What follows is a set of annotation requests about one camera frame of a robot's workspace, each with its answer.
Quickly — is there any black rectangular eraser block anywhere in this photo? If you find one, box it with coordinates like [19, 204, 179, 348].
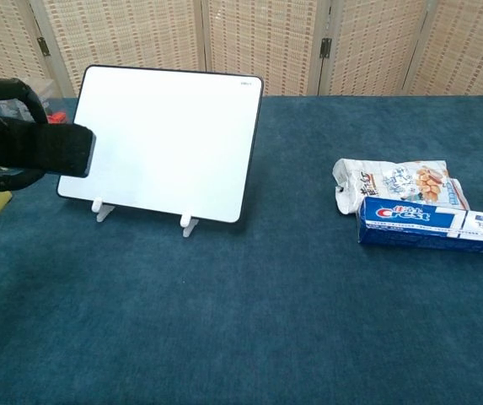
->
[0, 118, 98, 180]

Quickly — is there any white board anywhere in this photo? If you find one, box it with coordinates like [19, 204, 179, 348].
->
[56, 63, 265, 225]

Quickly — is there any clear box with red items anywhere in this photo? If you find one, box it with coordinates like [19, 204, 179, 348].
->
[0, 78, 78, 126]

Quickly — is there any white plastic board stand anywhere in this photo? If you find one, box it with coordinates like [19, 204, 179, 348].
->
[180, 214, 201, 240]
[89, 195, 115, 223]

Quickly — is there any blue table cloth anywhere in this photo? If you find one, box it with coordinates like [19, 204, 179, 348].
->
[0, 94, 483, 405]

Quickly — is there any bamboo folding screen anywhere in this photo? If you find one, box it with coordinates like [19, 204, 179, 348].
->
[0, 0, 483, 99]

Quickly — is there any white snack bag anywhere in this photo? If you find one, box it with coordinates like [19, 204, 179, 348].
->
[331, 157, 471, 217]

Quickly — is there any blue white toothpaste box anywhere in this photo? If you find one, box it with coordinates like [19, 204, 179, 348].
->
[356, 196, 483, 257]

